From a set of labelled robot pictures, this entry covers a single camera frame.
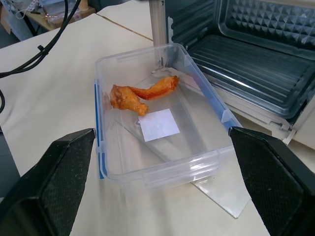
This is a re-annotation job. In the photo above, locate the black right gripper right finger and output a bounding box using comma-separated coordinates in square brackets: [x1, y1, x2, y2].
[228, 126, 315, 236]

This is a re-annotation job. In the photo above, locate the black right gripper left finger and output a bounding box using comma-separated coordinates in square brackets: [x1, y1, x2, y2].
[0, 128, 97, 236]

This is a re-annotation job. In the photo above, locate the clear plastic food container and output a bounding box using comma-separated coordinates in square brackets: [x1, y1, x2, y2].
[94, 43, 243, 189]

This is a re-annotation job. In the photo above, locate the black cable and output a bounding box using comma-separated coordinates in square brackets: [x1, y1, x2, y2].
[0, 0, 86, 113]

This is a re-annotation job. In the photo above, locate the orange fried chicken wing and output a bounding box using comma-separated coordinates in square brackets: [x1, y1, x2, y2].
[109, 76, 180, 117]

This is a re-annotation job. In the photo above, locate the aluminium frame post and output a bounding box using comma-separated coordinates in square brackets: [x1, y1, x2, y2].
[147, 0, 170, 47]

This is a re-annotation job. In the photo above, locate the glass toaster oven door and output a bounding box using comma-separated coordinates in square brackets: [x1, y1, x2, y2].
[186, 33, 313, 118]

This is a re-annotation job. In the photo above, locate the clear acrylic plate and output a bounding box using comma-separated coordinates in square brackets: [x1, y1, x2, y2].
[109, 70, 252, 219]

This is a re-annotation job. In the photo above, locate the white toaster oven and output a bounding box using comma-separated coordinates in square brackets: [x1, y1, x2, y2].
[167, 0, 315, 146]

